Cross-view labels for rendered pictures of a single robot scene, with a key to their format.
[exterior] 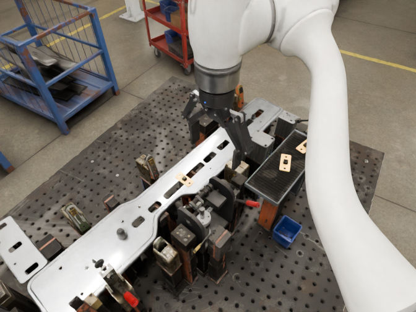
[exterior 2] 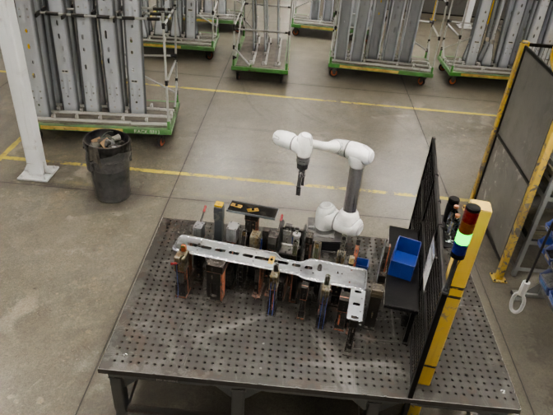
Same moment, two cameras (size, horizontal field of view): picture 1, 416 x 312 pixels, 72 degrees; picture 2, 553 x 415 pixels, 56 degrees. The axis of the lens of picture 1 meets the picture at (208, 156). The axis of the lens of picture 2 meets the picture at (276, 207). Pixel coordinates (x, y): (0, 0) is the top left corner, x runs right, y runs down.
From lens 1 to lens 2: 360 cm
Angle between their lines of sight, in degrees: 82
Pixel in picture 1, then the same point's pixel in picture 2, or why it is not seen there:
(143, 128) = (202, 352)
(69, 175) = (283, 375)
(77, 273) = (346, 275)
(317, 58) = not seen: hidden behind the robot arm
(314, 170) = (324, 144)
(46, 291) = (360, 281)
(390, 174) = (113, 254)
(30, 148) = not seen: outside the picture
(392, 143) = (68, 254)
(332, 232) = (332, 145)
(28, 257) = (355, 296)
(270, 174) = (263, 212)
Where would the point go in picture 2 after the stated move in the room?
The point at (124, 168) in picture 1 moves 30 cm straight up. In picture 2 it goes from (253, 342) to (256, 309)
